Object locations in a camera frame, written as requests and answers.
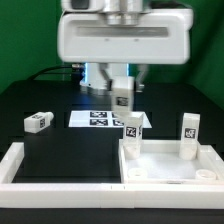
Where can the white square table top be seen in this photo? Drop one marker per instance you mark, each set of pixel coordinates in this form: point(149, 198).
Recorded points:
point(159, 163)

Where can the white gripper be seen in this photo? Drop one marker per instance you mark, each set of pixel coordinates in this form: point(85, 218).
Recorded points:
point(160, 37)

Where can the white U-shaped obstacle fence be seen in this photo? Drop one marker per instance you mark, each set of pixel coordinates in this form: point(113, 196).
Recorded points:
point(103, 195)

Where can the paper sheet with tags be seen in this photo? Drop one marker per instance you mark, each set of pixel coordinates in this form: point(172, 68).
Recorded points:
point(94, 118)

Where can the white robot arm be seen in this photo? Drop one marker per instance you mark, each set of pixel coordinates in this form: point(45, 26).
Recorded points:
point(116, 12)

